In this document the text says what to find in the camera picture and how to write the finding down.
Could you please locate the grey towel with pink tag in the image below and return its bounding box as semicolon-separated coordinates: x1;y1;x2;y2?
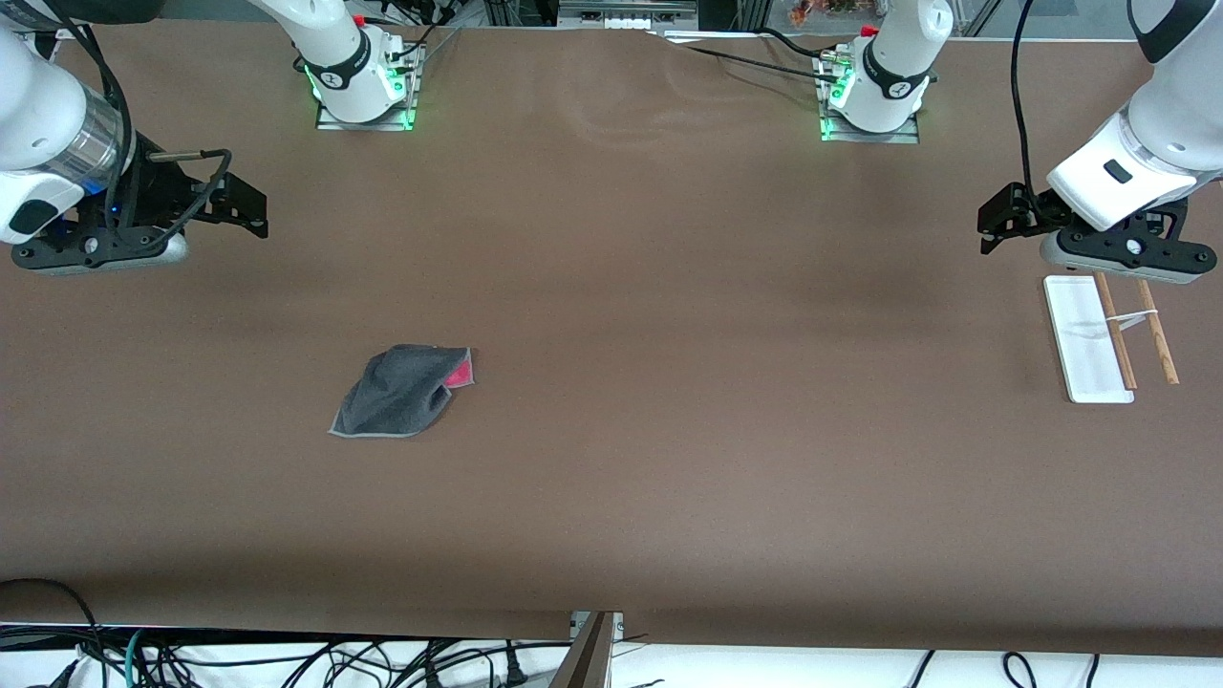
329;344;476;441

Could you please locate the white rack base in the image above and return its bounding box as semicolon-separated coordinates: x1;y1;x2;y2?
1043;275;1135;404

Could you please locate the orange patterned object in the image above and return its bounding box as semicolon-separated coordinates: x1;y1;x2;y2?
788;0;894;25

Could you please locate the white power strip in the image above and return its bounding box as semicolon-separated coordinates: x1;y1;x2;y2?
559;0;698;30

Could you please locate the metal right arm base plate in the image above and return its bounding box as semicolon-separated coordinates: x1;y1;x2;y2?
315;43;419;133

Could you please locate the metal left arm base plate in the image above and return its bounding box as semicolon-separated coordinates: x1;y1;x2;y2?
818;53;921;145

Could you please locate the black base cable bundle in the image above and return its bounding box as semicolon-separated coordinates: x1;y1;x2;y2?
368;0;461;58

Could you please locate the thick black base cable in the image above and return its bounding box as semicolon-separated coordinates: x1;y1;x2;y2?
760;27;853;64

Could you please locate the thin black table cable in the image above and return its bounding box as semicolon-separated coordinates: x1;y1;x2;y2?
659;38;848;85

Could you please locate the thick black floor cable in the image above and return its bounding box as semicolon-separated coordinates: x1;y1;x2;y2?
0;577;108;688

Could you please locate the metal table bracket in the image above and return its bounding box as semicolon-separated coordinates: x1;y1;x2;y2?
570;612;625;643

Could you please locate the brown wooden post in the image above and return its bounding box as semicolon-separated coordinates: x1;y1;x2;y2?
549;612;616;688

